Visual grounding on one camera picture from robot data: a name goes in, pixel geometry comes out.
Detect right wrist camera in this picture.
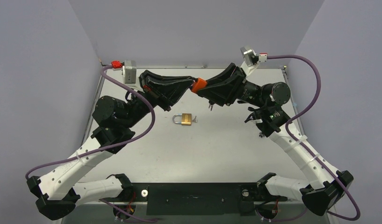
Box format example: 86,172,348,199
240,46,268,77

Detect orange black padlock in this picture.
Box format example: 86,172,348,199
191,78,207,93

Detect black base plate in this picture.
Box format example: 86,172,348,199
107,182,287,216

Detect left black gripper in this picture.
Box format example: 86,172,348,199
129,74,200,129

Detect brass padlock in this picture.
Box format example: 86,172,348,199
172,113,193,126

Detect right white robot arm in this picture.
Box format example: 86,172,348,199
191,63,354,216

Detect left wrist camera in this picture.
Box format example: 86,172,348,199
122,60,137,89

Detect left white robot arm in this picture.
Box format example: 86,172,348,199
27,70,196,220

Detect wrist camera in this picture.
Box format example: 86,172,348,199
240,46,268,77
122,60,137,89

